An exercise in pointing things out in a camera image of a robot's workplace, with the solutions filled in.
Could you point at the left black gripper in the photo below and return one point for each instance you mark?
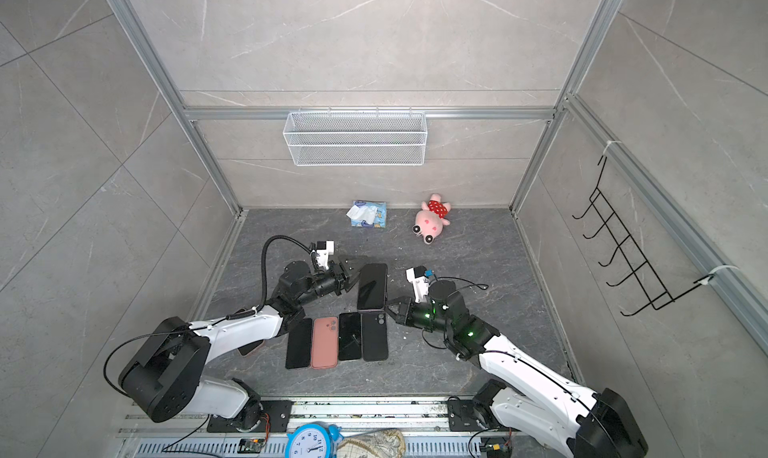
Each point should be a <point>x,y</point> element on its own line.
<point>341,273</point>

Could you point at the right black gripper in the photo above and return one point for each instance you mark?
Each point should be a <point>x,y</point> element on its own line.
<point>405,315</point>

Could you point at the black phone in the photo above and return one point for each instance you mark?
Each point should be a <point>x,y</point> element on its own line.
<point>372,287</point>
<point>350,337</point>

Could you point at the black phone case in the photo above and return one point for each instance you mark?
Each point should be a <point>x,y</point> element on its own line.
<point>374,337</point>

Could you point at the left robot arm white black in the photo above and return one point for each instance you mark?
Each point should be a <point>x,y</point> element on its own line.
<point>167,375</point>

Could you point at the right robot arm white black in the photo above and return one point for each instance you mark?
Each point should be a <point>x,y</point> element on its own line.
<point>523,394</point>

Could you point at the small phone pink case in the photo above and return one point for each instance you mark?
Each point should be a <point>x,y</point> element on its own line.
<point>249,348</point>

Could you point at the blue tissue packet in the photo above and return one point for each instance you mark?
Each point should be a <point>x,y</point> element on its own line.
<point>366,214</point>

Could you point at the pink pig plush toy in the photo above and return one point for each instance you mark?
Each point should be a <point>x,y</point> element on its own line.
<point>431,220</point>

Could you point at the woven basket object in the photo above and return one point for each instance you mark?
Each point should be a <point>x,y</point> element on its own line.
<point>386,443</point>

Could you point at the blue alarm clock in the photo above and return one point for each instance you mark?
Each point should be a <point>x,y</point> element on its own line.
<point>313,440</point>

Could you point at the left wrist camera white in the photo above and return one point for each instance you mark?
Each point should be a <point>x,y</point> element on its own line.
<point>320,253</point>

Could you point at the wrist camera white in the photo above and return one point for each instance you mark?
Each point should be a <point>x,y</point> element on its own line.
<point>419,278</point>
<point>320,253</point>

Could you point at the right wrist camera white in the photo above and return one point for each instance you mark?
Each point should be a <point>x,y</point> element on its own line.
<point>419,278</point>

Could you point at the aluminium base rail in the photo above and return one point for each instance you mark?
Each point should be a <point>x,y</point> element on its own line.
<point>424,421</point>

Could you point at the white wire wall basket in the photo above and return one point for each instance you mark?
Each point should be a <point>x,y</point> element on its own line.
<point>356,138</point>

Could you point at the black wire hook rack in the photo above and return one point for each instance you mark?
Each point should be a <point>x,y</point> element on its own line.
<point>628,250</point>

